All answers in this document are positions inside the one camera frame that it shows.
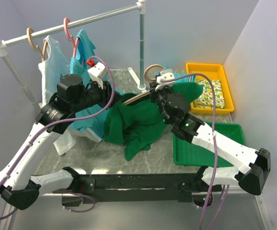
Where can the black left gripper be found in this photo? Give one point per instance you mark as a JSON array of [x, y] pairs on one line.
[[104, 93]]

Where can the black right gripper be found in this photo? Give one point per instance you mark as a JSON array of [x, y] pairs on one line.
[[154, 93]]

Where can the green t shirt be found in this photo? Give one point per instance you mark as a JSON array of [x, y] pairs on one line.
[[139, 124]]

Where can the beige hanger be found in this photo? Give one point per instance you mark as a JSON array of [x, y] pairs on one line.
[[149, 76], [42, 52]]

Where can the green plastic tray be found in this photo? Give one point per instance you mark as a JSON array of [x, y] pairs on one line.
[[188, 154]]

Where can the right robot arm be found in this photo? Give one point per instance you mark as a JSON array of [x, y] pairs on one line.
[[249, 169]]

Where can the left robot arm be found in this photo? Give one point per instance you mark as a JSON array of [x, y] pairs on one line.
[[18, 186]]

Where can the folded teal shirt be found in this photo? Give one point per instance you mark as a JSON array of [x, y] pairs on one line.
[[177, 73]]

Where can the white t shirt blue print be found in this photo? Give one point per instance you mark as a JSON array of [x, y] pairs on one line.
[[52, 70]]

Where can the light blue t shirt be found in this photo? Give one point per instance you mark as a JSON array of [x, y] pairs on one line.
[[91, 128]]

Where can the pink plastic hanger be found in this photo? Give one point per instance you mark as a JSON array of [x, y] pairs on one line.
[[71, 39]]

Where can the lemon print folded cloth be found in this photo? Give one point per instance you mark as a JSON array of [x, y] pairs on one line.
[[205, 100]]

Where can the yellow plastic bin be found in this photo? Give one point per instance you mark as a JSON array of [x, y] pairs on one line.
[[214, 72]]

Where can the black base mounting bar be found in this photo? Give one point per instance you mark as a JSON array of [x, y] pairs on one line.
[[139, 187]]

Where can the white metal clothes rack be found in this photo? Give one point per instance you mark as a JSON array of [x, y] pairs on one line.
[[139, 5]]

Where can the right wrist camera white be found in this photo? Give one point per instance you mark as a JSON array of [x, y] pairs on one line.
[[166, 78]]

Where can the aluminium frame rail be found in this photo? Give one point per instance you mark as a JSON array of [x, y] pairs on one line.
[[239, 212]]

